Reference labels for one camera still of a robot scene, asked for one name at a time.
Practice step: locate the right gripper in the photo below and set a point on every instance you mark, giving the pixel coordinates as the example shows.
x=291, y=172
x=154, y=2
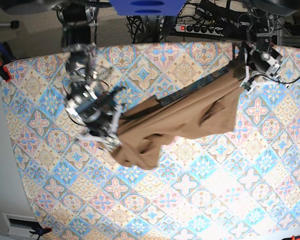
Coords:
x=102, y=126

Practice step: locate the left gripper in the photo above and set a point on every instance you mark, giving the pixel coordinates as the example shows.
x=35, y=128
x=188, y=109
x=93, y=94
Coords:
x=261, y=68

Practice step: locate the brown t-shirt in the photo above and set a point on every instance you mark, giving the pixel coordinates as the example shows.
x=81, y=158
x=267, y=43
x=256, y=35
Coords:
x=196, y=111

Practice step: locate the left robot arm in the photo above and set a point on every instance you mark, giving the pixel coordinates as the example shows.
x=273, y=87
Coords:
x=263, y=16

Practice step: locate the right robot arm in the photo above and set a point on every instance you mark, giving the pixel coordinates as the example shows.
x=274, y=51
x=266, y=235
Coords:
x=89, y=102

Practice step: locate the black power strip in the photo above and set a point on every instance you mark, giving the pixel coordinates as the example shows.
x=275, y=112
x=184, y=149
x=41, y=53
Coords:
x=199, y=29

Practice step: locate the red black clamp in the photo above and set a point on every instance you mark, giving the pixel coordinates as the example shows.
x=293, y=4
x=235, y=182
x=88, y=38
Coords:
x=4, y=72

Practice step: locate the white floor vent box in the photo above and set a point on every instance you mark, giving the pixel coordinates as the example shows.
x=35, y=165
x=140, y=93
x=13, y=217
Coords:
x=19, y=226

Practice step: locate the orange black spring clamp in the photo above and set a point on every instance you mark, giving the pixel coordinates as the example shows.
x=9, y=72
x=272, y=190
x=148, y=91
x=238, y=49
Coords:
x=40, y=231

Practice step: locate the black floor block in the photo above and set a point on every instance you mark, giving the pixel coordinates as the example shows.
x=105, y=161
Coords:
x=14, y=24

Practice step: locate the patterned tablecloth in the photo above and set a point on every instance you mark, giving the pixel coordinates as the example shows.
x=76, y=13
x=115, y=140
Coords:
x=229, y=186

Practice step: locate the red clamp bottom edge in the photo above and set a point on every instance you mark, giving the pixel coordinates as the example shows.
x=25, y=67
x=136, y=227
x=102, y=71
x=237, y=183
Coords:
x=294, y=237

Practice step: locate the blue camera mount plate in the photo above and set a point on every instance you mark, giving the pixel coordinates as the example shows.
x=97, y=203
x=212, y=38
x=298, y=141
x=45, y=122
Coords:
x=147, y=7

